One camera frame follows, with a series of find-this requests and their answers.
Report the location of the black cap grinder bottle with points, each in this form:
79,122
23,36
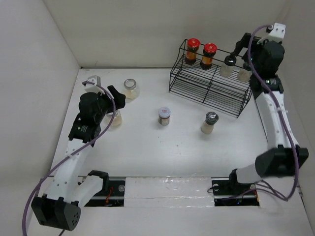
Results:
244,75

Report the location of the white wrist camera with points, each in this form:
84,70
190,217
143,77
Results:
92,84
276,33

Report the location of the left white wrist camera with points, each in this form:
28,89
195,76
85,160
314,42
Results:
92,84

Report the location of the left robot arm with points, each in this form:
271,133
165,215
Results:
61,204

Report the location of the white lid spice jar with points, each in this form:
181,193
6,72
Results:
164,114

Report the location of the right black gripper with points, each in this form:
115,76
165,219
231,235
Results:
243,43

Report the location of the black wire rack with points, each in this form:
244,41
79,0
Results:
208,87

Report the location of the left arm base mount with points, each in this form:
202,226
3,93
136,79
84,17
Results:
101,190

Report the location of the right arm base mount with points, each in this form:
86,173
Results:
228,192

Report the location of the red lid sauce jar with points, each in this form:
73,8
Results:
192,48
209,52

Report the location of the black cap white powder bottle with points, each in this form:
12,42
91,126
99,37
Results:
228,66

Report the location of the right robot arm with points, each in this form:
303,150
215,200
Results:
284,155

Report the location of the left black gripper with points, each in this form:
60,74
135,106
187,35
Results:
118,98

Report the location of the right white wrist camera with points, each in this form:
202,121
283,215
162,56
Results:
276,33

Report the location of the silver cap grinder bottle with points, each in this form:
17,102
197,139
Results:
211,119

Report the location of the glass jar silver rim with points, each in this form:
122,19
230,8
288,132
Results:
132,89
117,120

